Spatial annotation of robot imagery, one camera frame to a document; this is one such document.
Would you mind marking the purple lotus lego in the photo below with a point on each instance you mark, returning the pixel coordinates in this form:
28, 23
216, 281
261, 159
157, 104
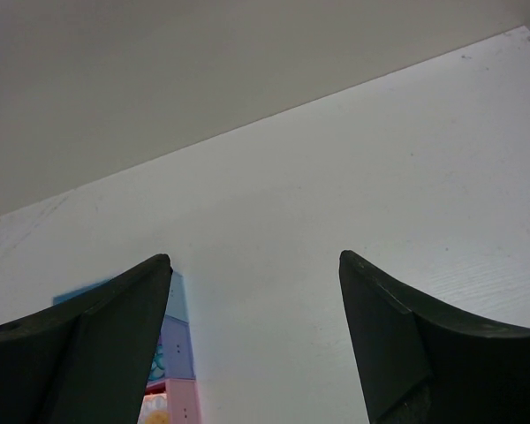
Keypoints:
157, 370

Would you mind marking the purple container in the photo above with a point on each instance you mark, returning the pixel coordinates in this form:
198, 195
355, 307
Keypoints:
177, 349

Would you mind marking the red flower round lego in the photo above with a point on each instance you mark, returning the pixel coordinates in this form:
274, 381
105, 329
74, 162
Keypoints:
154, 410

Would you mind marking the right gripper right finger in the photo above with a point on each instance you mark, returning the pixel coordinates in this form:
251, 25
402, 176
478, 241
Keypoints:
421, 360

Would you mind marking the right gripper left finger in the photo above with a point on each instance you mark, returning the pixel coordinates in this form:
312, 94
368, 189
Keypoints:
87, 359

